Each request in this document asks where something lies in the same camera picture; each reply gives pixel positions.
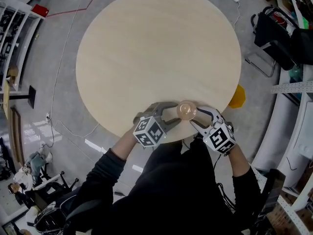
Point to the person's right forearm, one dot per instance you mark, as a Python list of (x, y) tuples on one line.
[(238, 160)]

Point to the white shelving unit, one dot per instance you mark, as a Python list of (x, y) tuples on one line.
[(14, 45)]

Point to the stream of poured liquid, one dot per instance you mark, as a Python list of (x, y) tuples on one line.
[(186, 111)]

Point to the white metal rack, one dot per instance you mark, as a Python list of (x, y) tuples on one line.
[(293, 131)]

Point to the teal translucent container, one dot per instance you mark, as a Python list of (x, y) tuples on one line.
[(294, 75)]

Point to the wooden top pedestal stand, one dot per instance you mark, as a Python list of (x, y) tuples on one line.
[(31, 97)]

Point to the black office chair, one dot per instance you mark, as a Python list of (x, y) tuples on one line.
[(56, 187)]

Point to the person's black top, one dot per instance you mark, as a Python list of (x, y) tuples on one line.
[(171, 192)]

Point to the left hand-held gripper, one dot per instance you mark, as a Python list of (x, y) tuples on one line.
[(148, 131)]

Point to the low wooden platform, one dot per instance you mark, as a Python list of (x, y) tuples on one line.
[(17, 136)]

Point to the red box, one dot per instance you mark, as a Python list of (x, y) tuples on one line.
[(40, 10)]

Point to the translucent plastic cup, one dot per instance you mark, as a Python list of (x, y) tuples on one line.
[(182, 115)]

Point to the black folding chair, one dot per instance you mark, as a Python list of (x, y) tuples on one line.
[(271, 40)]

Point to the brick patterned panel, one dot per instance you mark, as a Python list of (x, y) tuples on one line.
[(288, 219)]

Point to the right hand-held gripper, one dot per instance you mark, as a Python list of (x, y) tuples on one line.
[(220, 139)]

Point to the cardboard box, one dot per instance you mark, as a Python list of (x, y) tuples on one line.
[(13, 74)]

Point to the yellow plastic bin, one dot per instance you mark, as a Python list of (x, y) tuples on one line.
[(238, 97)]

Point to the person's left forearm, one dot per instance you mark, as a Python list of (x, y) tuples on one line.
[(123, 146)]

